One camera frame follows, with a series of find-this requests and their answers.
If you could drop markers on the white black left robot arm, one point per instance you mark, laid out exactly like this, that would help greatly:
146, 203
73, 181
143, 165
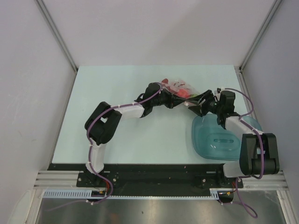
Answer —
103, 122

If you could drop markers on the left aluminium corner post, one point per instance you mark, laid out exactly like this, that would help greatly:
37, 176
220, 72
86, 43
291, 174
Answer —
56, 33

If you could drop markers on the white slotted cable duct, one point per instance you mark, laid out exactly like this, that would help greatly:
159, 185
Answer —
74, 193

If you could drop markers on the right aluminium corner post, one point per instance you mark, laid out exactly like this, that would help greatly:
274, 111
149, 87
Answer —
265, 24

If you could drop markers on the red fake food ball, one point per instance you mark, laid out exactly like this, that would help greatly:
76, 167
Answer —
183, 93

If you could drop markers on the aluminium corner post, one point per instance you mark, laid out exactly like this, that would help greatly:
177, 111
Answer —
265, 24
56, 33

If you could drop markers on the teal translucent plastic container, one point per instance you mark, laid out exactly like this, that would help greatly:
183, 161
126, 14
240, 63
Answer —
211, 141

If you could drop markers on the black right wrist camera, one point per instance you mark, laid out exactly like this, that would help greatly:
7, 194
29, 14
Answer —
227, 99

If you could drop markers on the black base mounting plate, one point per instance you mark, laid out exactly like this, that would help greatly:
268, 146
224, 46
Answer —
198, 175

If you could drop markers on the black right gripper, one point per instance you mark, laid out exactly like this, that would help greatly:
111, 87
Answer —
201, 110

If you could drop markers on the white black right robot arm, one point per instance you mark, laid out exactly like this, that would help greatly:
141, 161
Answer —
259, 150

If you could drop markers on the aluminium front frame rail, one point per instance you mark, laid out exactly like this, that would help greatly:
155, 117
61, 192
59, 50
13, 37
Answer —
70, 180

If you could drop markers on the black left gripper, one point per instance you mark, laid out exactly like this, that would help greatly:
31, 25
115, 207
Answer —
173, 101

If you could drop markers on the clear zip top bag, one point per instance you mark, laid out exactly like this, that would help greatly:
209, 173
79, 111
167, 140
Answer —
174, 85

